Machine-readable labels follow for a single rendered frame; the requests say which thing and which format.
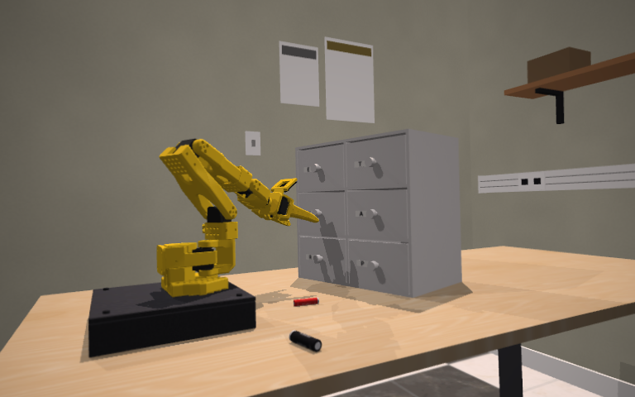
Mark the grey drawer front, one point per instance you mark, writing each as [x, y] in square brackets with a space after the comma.
[323, 258]
[380, 213]
[388, 266]
[321, 168]
[329, 208]
[377, 162]

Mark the black cylinder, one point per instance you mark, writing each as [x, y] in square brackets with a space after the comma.
[305, 340]

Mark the red battery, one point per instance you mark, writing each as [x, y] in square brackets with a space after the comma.
[300, 302]

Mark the grey chest of drawers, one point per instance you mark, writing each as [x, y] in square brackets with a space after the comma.
[434, 216]

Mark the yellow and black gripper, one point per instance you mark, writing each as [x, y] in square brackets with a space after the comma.
[281, 204]

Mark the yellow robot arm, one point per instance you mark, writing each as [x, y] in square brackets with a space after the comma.
[183, 259]

